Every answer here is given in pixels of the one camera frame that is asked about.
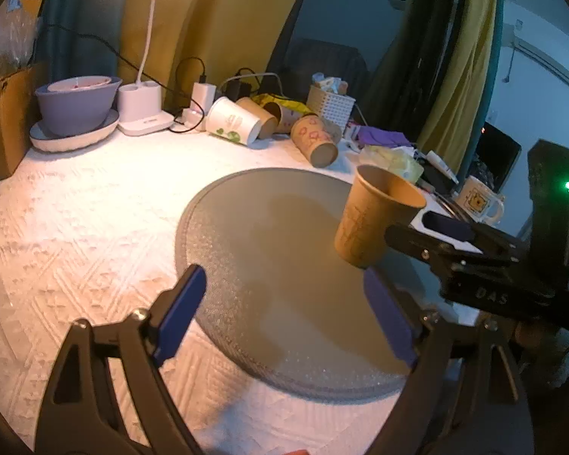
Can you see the yellow snack packet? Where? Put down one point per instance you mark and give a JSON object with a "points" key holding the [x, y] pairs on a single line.
{"points": [[277, 102]]}

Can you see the yellow-green tissue packet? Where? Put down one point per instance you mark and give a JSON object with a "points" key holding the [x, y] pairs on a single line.
{"points": [[391, 159]]}

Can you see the white mug yellow print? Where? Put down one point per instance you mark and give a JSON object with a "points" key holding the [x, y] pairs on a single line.
{"points": [[476, 199]]}

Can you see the white woven basket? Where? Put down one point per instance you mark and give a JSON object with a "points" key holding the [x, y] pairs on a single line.
{"points": [[331, 104]]}

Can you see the plain brown paper cup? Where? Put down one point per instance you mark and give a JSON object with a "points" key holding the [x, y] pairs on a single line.
{"points": [[362, 218]]}

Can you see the brown paper cup pink print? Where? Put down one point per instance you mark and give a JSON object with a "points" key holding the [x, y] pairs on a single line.
{"points": [[313, 140], [289, 116]]}

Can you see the white charger block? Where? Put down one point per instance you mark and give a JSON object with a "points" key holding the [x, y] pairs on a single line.
{"points": [[203, 95]]}

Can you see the round grey mat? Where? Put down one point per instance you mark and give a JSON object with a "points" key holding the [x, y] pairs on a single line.
{"points": [[265, 246]]}

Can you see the purple bowl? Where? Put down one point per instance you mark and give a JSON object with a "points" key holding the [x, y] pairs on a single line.
{"points": [[73, 109]]}

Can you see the clear plastic bags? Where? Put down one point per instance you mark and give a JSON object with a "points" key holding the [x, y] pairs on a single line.
{"points": [[9, 33]]}

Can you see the yellow curtain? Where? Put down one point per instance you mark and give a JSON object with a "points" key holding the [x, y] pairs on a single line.
{"points": [[464, 57], [227, 23]]}

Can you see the white textured tablecloth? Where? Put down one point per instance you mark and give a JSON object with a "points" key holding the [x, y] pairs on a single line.
{"points": [[76, 227]]}

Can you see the black power adapter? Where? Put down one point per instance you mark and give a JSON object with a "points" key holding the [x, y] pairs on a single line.
{"points": [[239, 89]]}

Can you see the white desk lamp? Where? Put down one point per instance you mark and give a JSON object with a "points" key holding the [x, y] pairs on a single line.
{"points": [[142, 111]]}

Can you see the pale plate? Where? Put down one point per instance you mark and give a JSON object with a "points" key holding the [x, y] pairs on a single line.
{"points": [[57, 141]]}

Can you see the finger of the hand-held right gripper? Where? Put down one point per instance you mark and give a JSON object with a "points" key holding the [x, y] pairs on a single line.
{"points": [[448, 226], [415, 244]]}

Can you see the cardboard box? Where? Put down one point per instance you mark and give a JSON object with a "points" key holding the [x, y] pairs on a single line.
{"points": [[4, 118]]}

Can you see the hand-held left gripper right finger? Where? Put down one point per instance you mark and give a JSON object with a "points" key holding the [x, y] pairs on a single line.
{"points": [[389, 317]]}

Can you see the white air conditioner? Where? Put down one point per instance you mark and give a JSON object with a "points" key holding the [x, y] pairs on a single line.
{"points": [[545, 61]]}

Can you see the teal curtain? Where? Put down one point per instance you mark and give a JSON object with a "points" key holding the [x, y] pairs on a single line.
{"points": [[85, 9]]}

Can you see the dark hanging cloth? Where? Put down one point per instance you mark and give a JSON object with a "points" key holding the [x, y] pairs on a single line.
{"points": [[422, 47]]}

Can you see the purple cloth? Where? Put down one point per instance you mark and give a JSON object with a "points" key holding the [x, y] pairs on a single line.
{"points": [[384, 136]]}

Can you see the white paper cup green print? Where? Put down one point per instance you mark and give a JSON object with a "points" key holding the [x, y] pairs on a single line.
{"points": [[230, 121]]}

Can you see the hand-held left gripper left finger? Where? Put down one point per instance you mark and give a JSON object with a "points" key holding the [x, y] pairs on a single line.
{"points": [[182, 313]]}

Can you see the white tube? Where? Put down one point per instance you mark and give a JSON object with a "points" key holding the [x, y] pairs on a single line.
{"points": [[441, 163]]}

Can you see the black chair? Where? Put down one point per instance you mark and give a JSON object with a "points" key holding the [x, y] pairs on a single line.
{"points": [[327, 64]]}

